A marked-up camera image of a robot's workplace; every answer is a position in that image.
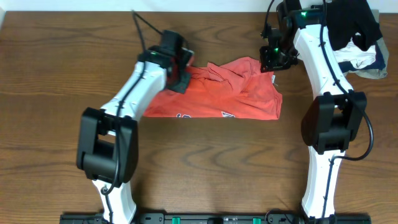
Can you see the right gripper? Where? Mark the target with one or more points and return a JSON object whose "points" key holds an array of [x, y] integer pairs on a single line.
{"points": [[272, 62]]}

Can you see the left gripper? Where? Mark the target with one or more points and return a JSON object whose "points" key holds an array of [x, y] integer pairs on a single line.
{"points": [[181, 79]]}

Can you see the red t-shirt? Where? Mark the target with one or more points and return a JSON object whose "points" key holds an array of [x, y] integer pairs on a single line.
{"points": [[234, 90]]}

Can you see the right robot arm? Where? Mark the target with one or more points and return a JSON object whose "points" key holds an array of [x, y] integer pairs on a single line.
{"points": [[332, 120]]}

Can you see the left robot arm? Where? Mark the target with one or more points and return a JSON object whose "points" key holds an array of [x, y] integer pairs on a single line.
{"points": [[107, 149]]}

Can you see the navy garment on pile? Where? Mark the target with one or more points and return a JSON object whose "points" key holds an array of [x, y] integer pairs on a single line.
{"points": [[378, 64]]}

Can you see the black garment on pile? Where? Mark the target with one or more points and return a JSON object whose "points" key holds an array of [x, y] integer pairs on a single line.
{"points": [[351, 20]]}

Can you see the white garment on pile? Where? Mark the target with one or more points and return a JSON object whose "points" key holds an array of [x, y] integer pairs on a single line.
{"points": [[357, 57]]}

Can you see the grey garment on pile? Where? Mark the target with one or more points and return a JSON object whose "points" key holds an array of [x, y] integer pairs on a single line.
{"points": [[375, 73]]}

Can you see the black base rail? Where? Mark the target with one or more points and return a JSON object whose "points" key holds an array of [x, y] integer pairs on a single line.
{"points": [[269, 218]]}

